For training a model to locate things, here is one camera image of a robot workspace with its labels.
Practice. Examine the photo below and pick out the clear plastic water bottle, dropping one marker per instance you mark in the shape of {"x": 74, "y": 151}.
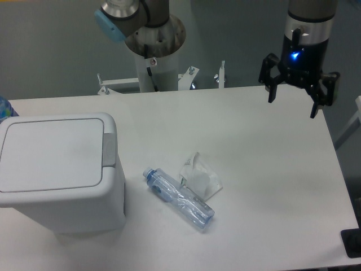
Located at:
{"x": 181, "y": 198}

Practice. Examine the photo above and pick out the white push-button trash can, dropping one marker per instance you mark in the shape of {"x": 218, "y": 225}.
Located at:
{"x": 64, "y": 171}

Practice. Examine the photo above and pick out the crumpled white plastic wrapper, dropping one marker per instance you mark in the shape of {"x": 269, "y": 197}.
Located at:
{"x": 197, "y": 175}

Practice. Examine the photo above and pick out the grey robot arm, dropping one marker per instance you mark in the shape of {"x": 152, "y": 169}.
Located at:
{"x": 154, "y": 35}

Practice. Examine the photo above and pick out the white upright bracket with bolt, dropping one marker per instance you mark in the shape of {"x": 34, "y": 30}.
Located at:
{"x": 220, "y": 77}

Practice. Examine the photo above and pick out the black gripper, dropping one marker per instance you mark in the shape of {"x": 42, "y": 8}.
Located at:
{"x": 301, "y": 66}

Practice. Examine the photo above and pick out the black block at table corner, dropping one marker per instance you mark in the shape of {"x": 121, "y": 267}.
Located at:
{"x": 351, "y": 241}

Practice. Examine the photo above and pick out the blue bottle at left edge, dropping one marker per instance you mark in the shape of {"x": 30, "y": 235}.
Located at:
{"x": 6, "y": 110}

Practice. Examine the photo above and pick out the white frame at right edge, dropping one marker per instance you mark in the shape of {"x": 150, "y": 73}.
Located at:
{"x": 350, "y": 127}

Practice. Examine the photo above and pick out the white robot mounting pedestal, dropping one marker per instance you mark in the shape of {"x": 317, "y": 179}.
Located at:
{"x": 153, "y": 75}

